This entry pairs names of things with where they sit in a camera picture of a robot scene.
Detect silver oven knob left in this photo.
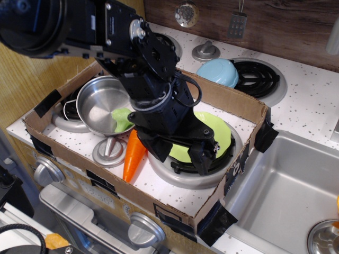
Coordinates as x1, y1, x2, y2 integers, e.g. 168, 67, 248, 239
33, 156, 65, 187

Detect silver oven door handle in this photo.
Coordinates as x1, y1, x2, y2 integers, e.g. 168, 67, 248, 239
39, 182, 138, 254

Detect back right stove burner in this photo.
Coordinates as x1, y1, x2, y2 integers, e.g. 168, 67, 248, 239
230, 58, 288, 107

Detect silver sink drain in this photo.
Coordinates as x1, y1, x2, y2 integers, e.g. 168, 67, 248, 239
307, 220, 338, 253

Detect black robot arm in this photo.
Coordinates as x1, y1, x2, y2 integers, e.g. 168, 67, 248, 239
1, 1, 218, 176

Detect black cable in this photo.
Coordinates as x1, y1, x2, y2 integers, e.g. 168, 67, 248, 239
0, 223, 47, 254

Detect green toy broccoli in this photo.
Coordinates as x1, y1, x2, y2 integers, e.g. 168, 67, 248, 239
112, 108, 133, 133

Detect cardboard fence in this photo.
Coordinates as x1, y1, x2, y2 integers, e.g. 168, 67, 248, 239
23, 62, 272, 246

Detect stove burner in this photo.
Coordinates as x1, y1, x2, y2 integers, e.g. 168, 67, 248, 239
152, 33, 183, 67
230, 58, 288, 107
52, 87, 90, 133
148, 124, 243, 190

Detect green plastic plate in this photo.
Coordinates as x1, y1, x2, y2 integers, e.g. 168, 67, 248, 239
168, 111, 233, 164

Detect back left stove burner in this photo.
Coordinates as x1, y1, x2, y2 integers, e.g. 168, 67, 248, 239
152, 33, 183, 67

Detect silver sink basin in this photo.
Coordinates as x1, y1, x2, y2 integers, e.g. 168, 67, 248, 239
225, 131, 338, 253

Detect hanging silver ladle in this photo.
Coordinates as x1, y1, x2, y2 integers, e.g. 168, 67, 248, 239
174, 1, 199, 28

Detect silver oven knob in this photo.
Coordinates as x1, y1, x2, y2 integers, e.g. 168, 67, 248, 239
128, 212, 166, 248
33, 156, 65, 187

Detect silver back stove knob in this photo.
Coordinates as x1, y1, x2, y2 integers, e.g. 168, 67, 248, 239
192, 41, 221, 62

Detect silver metal pot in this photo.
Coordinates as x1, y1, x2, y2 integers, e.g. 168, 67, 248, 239
76, 76, 134, 137

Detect orange toy carrot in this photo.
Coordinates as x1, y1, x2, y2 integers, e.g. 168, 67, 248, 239
122, 130, 147, 183

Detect light blue plastic bowl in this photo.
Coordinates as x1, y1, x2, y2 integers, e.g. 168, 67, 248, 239
196, 58, 239, 88

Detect hanging silver spatula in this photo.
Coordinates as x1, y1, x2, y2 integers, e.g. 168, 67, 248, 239
227, 0, 247, 39

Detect silver oven knob right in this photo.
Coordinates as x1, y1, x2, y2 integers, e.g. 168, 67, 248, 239
128, 212, 166, 248

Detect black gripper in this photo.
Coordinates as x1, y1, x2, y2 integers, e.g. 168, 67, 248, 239
128, 76, 219, 176

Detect front right stove burner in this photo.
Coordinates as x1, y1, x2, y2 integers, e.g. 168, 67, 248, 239
148, 124, 243, 190

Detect silver front stove knob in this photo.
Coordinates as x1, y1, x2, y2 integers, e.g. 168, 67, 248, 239
92, 137, 127, 168

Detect front left stove burner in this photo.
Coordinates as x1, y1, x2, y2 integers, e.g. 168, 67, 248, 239
52, 87, 90, 133

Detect silver stove knob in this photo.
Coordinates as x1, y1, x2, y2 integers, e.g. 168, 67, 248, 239
92, 137, 127, 168
192, 41, 221, 62

